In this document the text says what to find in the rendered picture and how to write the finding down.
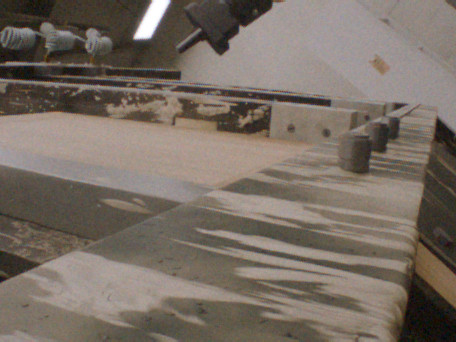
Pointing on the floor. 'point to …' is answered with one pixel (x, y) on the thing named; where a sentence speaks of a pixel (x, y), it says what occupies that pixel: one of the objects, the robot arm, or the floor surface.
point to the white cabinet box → (390, 62)
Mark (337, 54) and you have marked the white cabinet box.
